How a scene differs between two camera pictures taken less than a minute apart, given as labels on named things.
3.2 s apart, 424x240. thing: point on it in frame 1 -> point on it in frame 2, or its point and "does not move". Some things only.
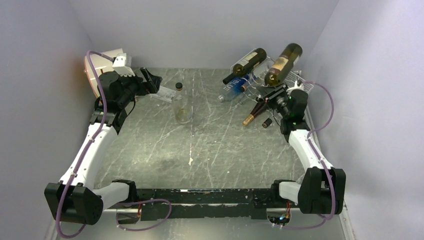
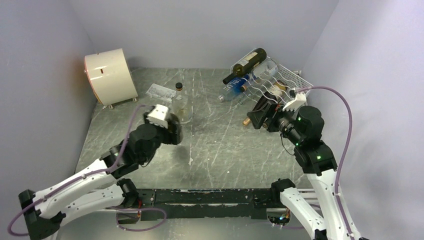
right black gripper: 271,96 -> 270,110
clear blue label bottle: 232,89 does not move
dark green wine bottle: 240,69 does not move
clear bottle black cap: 182,110 does not move
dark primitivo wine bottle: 279,71 -> 173,123
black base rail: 158,204 does not move
